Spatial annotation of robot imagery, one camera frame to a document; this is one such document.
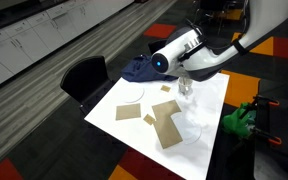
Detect L-shaped cardboard piece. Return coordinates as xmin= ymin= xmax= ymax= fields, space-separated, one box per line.
xmin=153 ymin=116 xmax=184 ymax=150

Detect large black chair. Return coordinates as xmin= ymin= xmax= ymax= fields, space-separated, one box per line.
xmin=59 ymin=55 xmax=116 ymax=115

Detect long brown paper sheet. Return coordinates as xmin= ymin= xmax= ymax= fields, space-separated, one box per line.
xmin=151 ymin=99 xmax=182 ymax=123

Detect rectangular brown paper sheet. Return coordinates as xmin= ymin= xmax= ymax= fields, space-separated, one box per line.
xmin=115 ymin=102 xmax=142 ymax=121

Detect white mug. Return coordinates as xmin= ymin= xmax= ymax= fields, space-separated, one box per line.
xmin=177 ymin=77 xmax=194 ymax=97

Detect dark blue cloth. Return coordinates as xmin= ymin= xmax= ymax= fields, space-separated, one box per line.
xmin=120 ymin=54 xmax=179 ymax=83

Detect orange black clamp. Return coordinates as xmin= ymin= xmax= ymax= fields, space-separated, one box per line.
xmin=248 ymin=94 xmax=281 ymax=108
xmin=250 ymin=128 xmax=283 ymax=146

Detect white cabinets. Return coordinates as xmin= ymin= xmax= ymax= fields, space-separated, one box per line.
xmin=0 ymin=0 xmax=136 ymax=95

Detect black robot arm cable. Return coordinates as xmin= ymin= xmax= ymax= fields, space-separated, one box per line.
xmin=183 ymin=0 xmax=252 ymax=56

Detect black stand table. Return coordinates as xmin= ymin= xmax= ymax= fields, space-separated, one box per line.
xmin=253 ymin=96 xmax=288 ymax=180

